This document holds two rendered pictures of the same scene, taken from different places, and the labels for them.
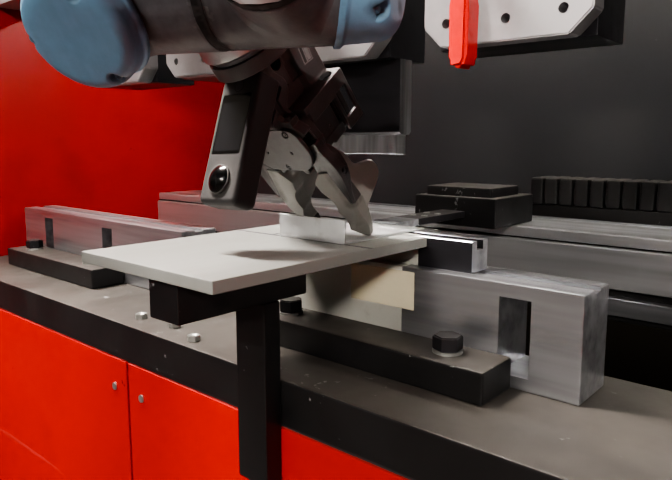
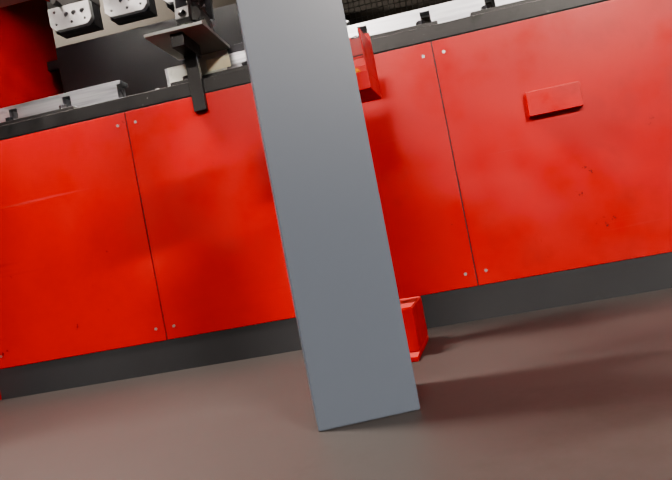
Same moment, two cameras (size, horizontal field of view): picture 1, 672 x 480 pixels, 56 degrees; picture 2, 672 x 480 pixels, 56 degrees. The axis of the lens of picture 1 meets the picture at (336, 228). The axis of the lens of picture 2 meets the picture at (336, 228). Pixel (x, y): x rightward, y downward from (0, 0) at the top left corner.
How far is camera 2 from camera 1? 1.67 m
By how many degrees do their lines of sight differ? 34
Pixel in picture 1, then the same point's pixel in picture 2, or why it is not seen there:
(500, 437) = not seen: hidden behind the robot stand
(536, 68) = (229, 35)
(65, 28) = not seen: outside the picture
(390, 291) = (222, 63)
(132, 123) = (14, 84)
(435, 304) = (237, 61)
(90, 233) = (52, 103)
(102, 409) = (110, 140)
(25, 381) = (44, 162)
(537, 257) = not seen: hidden behind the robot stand
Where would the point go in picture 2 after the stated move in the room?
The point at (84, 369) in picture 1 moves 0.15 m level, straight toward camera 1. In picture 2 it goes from (95, 130) to (124, 117)
